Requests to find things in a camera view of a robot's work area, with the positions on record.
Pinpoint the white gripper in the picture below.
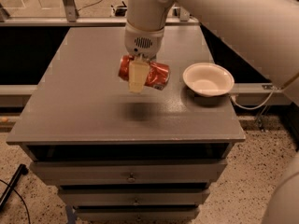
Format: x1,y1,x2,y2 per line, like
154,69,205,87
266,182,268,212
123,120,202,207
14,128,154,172
124,23,164,93

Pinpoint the red coke can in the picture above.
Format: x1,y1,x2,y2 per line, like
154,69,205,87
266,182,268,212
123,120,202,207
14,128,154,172
119,55,170,91

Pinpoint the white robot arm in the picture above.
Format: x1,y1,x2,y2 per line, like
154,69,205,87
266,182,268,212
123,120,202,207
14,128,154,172
124,0,299,105

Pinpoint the white paper bowl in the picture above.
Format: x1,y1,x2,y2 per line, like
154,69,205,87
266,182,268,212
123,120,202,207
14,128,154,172
182,63,235,97

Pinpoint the grey drawer cabinet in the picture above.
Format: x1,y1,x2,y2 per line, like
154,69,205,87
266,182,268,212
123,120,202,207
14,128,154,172
7,26,245,210

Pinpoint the top grey drawer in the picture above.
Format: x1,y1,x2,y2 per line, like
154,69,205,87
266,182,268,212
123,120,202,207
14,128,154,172
30,160,227,186

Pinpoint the grey drawer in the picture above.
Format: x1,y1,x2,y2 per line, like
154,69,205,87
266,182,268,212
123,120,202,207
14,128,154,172
76,207,199,222
30,160,227,186
58,187,210,206

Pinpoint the middle grey drawer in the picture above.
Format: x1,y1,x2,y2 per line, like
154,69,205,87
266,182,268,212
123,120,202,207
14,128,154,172
58,187,210,206

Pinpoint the black rod on floor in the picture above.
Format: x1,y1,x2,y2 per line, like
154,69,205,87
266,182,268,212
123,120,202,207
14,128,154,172
0,164,28,211

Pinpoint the bottom grey drawer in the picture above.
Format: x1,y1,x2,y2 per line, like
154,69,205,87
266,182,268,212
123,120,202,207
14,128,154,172
76,207,199,222

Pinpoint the metal rail frame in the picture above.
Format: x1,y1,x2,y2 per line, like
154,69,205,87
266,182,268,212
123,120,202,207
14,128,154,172
0,0,200,28

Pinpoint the white cable right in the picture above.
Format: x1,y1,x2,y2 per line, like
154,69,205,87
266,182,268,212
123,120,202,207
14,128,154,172
229,84,279,111

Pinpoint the black floor cable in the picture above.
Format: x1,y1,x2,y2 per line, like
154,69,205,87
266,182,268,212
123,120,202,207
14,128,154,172
0,179,32,224

